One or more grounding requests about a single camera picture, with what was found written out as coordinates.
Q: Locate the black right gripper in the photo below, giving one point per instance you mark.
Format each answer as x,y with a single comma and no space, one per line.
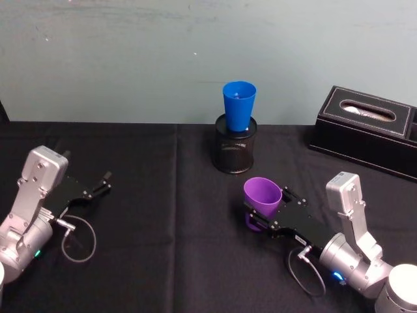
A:
299,225

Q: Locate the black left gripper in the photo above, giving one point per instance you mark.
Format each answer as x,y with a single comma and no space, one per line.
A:
71,192

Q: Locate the black mesh pen holder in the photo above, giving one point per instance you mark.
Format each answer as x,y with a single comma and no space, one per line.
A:
233,153

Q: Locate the white tissue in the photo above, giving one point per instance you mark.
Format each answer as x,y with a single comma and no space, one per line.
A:
355,111

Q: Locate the black table cloth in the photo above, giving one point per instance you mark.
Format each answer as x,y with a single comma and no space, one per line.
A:
163,228

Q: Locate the blue plastic cup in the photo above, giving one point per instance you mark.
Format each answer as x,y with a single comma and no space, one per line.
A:
238,111

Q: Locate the black leather tissue box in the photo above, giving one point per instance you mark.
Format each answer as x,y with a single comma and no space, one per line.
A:
358,140

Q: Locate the purple plastic cup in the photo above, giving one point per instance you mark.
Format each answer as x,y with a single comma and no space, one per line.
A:
260,199

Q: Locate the dark object at wall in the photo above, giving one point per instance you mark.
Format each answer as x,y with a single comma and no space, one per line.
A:
3,112

